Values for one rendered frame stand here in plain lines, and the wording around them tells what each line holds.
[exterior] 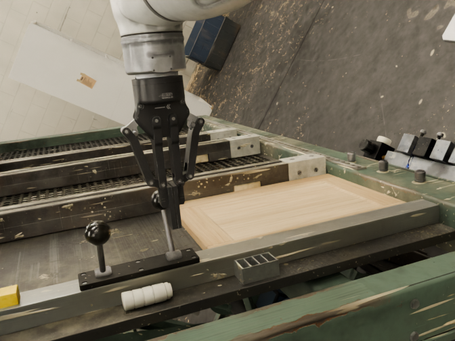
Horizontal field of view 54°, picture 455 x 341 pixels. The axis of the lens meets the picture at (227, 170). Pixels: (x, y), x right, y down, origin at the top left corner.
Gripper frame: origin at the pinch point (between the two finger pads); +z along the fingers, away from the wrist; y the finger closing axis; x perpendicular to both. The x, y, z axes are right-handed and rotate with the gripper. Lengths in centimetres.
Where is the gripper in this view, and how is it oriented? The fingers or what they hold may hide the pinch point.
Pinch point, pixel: (172, 205)
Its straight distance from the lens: 72.0
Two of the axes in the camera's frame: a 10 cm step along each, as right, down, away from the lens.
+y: 9.3, -1.6, 3.3
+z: 0.8, 9.7, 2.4
